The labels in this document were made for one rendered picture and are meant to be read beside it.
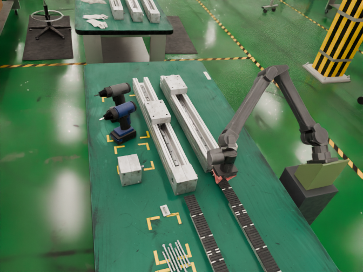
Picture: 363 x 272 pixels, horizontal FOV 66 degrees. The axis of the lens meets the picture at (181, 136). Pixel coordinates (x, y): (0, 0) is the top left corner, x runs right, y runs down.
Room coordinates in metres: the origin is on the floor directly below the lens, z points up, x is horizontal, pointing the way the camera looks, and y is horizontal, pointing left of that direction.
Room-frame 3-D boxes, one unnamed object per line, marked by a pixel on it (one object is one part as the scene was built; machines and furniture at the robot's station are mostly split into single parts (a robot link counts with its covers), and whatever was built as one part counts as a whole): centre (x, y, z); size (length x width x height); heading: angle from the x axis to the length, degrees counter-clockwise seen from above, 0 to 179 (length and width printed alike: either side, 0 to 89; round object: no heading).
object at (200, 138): (1.30, -0.02, 0.82); 0.80 x 0.10 x 0.09; 25
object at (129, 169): (0.83, 0.21, 0.83); 0.11 x 0.10 x 0.10; 115
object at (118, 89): (1.24, 0.41, 0.89); 0.20 x 0.08 x 0.22; 129
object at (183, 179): (0.83, -0.05, 0.83); 0.12 x 0.09 x 0.10; 115
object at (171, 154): (1.22, 0.15, 0.82); 0.80 x 0.10 x 0.09; 25
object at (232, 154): (0.87, -0.22, 0.97); 0.07 x 0.06 x 0.07; 113
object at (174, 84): (1.53, 0.09, 0.87); 0.16 x 0.11 x 0.07; 25
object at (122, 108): (1.06, 0.33, 0.89); 0.20 x 0.08 x 0.22; 139
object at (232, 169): (0.87, -0.22, 0.91); 0.10 x 0.07 x 0.07; 116
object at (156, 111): (1.22, 0.15, 0.87); 0.16 x 0.11 x 0.07; 25
